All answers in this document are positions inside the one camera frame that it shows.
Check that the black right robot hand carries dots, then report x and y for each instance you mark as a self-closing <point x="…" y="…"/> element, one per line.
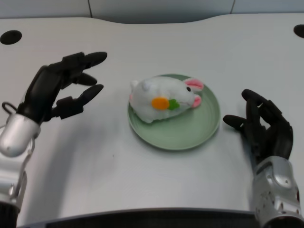
<point x="273" y="130"/>

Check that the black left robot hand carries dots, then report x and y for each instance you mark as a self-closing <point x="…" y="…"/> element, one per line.
<point x="52" y="88"/>

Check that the white plush rabbit doll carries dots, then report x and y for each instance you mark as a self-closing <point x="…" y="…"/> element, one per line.
<point x="161" y="99"/>

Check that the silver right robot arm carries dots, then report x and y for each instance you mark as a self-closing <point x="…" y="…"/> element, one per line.
<point x="275" y="192"/>

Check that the green round plate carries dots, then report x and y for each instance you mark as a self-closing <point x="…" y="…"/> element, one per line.
<point x="180" y="133"/>

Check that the black robot torso edge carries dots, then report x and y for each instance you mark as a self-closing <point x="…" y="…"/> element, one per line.
<point x="147" y="219"/>

